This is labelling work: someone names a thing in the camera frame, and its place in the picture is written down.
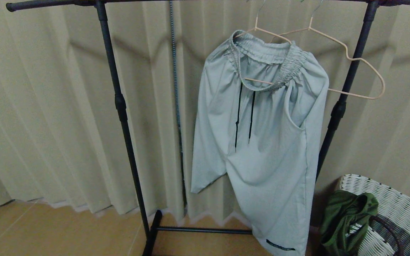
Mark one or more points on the pale grey shorts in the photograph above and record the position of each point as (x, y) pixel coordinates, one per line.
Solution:
(269, 160)

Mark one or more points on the pink clothes hanger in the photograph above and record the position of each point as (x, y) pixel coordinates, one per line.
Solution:
(272, 34)
(345, 53)

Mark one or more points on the black clothes rack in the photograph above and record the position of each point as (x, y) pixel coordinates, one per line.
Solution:
(121, 106)

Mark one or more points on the white laundry basket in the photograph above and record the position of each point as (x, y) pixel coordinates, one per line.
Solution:
(397, 202)

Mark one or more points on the beige curtain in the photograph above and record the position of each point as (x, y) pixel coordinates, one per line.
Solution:
(48, 106)

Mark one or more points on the green garment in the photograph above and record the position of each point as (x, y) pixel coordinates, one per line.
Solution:
(340, 220)

